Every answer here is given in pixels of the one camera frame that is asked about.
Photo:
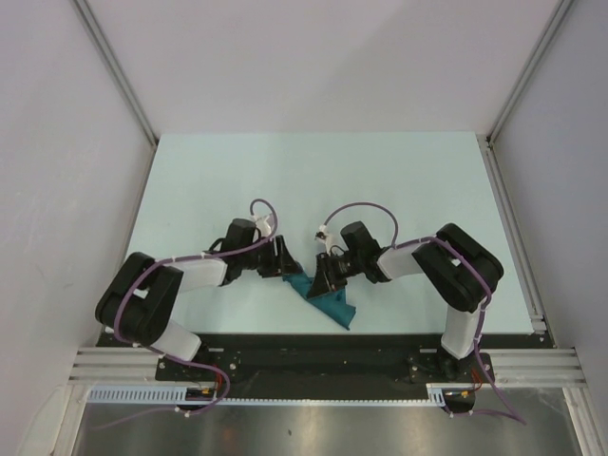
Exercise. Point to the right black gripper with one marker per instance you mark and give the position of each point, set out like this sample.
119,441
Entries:
326,277

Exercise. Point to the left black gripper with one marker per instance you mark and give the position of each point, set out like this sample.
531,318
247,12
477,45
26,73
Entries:
288,265

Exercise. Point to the teal satin napkin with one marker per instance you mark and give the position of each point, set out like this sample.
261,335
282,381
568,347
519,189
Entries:
334,305

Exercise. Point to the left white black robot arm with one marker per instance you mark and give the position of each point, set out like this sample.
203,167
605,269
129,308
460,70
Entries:
138,304

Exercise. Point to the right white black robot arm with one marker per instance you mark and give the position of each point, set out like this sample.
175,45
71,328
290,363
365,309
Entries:
460,269

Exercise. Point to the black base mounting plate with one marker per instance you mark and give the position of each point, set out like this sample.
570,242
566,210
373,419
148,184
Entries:
346,366

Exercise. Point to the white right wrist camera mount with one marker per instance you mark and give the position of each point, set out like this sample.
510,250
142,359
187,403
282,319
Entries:
323,236

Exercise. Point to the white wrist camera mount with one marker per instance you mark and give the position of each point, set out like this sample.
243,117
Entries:
323,236
265,224

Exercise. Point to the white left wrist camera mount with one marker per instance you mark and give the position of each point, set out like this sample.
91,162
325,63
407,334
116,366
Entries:
265,224

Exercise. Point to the white slotted cable duct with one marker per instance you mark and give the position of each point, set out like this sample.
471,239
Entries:
190,396

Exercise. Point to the right aluminium corner post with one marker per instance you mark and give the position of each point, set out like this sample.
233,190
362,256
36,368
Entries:
549,34

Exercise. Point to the aluminium corner post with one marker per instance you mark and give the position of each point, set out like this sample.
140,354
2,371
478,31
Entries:
549,34
109,58

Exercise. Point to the aluminium frame rail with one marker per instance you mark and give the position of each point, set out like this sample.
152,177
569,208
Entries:
513,368

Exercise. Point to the left aluminium corner post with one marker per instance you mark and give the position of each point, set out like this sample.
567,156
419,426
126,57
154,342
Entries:
109,58

